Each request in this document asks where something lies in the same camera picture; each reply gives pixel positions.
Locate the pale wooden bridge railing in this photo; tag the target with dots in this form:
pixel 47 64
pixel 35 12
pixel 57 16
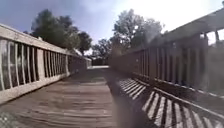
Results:
pixel 30 63

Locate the group of leafy trees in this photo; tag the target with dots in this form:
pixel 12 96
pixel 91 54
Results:
pixel 133 30

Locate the dark wooden bridge railing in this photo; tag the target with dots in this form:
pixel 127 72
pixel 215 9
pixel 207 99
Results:
pixel 180 63

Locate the wooden plank bridge deck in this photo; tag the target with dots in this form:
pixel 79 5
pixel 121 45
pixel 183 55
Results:
pixel 80 100

